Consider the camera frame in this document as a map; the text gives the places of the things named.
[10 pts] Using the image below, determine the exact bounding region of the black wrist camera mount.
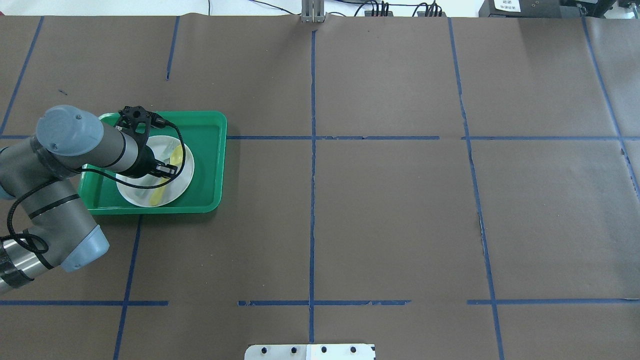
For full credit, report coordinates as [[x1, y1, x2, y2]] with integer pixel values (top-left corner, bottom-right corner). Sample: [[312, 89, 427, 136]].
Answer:
[[113, 105, 169, 144]]

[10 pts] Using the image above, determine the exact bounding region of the white round plate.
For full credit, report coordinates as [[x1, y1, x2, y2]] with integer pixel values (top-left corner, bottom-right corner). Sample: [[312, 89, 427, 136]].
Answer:
[[116, 135, 195, 208]]

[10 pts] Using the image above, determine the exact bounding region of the aluminium frame post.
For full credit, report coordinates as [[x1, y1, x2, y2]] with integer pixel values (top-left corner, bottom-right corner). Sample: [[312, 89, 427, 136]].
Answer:
[[300, 0, 327, 24]]

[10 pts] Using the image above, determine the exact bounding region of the pale green plastic fork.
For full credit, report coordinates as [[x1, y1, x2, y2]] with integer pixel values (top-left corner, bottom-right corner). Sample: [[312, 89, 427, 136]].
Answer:
[[153, 141, 176, 163]]

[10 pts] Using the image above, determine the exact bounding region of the green plastic tray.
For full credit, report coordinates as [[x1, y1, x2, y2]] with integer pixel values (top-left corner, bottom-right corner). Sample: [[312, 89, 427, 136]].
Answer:
[[78, 111, 227, 215]]

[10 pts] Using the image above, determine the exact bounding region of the black power strip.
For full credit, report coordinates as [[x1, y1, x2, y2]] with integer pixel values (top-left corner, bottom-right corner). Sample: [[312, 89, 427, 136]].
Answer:
[[354, 0, 446, 18]]

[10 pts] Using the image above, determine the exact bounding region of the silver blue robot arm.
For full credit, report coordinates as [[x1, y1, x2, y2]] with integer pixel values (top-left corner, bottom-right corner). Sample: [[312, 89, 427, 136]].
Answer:
[[0, 104, 185, 294]]

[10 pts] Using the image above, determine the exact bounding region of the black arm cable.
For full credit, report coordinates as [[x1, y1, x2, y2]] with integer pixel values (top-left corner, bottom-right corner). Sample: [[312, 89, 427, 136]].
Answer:
[[0, 120, 187, 271]]

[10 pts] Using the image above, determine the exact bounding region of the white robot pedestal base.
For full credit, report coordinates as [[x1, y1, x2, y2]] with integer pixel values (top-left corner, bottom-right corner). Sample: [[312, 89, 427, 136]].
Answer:
[[244, 342, 377, 360]]

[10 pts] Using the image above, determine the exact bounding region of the yellow plastic spoon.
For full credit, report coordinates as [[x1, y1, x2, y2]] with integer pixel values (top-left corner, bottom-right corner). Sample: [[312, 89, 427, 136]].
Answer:
[[148, 145, 185, 207]]

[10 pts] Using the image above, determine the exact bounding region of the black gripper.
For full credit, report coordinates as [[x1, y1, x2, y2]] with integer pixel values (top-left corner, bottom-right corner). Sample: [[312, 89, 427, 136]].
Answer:
[[119, 137, 179, 179]]

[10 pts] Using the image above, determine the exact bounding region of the black box white label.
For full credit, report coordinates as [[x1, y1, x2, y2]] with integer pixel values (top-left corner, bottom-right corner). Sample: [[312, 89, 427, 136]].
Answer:
[[478, 0, 562, 19]]

